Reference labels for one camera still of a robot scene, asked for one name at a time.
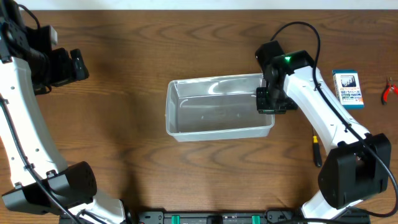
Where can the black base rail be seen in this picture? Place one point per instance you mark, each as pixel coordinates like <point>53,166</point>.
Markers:
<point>270,216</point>

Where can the red handled pliers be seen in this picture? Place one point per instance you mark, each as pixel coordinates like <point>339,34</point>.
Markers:
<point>390,87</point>

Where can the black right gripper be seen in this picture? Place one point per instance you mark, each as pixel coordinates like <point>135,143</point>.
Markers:
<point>263,107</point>

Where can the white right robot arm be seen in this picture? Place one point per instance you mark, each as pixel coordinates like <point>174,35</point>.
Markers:
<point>356,167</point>

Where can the clear plastic container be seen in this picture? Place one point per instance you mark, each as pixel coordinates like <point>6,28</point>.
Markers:
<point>215,108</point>

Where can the blue white screwdriver box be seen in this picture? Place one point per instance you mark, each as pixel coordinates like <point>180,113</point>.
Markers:
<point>347,88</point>

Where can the black yellow screwdriver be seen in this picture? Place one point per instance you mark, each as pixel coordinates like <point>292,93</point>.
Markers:
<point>316,150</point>

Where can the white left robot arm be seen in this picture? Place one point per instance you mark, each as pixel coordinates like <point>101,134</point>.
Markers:
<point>43,182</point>

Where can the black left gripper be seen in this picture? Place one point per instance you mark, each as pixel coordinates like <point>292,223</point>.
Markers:
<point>72,66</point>

